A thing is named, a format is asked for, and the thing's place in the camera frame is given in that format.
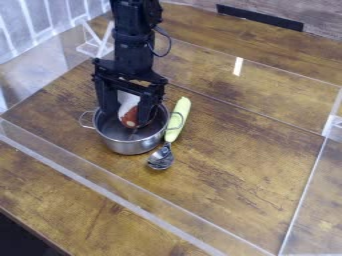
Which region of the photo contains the black cable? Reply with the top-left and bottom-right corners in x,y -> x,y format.
145,25 -> 173,58

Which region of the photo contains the clear acrylic triangular stand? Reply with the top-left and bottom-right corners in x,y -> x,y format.
76,21 -> 113,58

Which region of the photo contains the spoon with yellow-green handle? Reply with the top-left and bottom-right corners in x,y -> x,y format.
147,97 -> 191,170

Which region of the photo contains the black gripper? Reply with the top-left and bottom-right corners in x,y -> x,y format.
92,58 -> 168,127

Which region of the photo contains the silver metal pot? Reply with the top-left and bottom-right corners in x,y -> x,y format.
78,105 -> 171,155

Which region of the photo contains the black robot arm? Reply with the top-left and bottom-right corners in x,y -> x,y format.
92,0 -> 168,129

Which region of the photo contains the black bar in background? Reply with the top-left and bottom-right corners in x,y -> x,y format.
216,4 -> 304,32

